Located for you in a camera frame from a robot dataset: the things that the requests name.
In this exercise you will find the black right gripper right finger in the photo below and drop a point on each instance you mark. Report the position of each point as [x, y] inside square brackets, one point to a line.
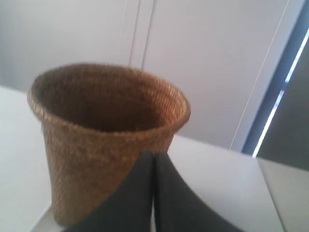
[177, 208]

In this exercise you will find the brown woven wicker basket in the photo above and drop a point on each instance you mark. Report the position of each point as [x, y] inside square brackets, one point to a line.
[96, 118]

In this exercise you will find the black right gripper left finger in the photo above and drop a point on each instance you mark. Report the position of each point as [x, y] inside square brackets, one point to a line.
[129, 207]

